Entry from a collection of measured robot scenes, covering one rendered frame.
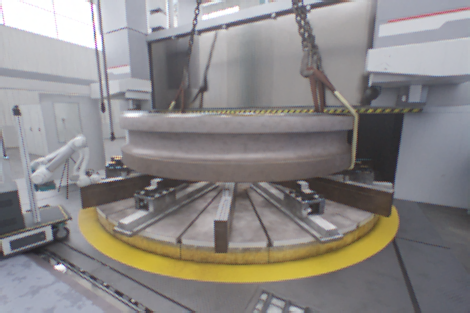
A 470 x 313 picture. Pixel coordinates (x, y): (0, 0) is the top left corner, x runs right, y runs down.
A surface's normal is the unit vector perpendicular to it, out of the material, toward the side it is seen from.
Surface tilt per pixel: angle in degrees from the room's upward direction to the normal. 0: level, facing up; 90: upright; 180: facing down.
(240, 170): 90
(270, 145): 90
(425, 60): 90
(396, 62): 90
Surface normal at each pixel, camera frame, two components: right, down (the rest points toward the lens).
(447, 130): -0.47, 0.16
